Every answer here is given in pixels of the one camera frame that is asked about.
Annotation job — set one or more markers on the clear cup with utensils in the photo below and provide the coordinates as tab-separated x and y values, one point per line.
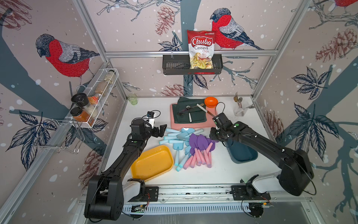
241	106

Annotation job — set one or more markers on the orange bowl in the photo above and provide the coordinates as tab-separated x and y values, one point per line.
211	102

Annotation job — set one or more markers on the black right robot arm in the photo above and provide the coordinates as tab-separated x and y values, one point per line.
296	172

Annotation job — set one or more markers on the pink cutting board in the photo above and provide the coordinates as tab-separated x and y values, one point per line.
178	122

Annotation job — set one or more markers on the dark green cloth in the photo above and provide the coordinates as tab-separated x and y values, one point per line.
183	102

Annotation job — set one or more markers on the orange spice jar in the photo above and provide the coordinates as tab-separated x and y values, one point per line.
80	115

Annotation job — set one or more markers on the white wire spice rack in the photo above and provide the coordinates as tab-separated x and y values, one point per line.
97	95

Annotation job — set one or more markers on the teal storage box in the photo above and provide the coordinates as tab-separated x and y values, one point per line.
240	153

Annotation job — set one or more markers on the dark metal spoon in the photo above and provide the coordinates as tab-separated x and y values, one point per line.
192	110

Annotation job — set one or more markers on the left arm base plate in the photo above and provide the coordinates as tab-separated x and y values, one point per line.
149	194

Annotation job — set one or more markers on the light blue shovel white handle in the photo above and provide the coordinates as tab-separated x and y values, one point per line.
184	136

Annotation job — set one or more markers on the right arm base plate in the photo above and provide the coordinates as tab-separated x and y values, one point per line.
244	192

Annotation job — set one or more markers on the Chuba cassava chips bag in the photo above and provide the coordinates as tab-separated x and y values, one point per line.
201	48

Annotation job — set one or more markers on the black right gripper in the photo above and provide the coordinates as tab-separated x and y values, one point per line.
211	135

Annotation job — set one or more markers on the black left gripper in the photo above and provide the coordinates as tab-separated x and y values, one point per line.
161	130

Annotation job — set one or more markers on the white handled small spoon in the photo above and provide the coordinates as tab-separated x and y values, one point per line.
189	115

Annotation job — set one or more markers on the purple shovel pink handle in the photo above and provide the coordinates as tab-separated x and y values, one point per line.
190	158
211	143
193	143
202	146

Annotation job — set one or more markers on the small green glass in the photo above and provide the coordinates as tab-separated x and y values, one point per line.
133	98

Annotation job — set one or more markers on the black wire basket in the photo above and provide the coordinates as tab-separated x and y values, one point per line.
180	65

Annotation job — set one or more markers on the yellow plastic tray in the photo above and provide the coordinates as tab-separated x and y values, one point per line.
152	163

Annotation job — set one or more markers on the white handled knife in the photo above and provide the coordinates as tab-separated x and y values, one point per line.
205	110

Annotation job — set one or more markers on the black lid spice jar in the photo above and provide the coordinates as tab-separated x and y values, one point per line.
80	99

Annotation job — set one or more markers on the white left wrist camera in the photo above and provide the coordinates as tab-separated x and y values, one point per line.
151	118

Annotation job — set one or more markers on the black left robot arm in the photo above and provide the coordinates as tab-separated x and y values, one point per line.
105	195

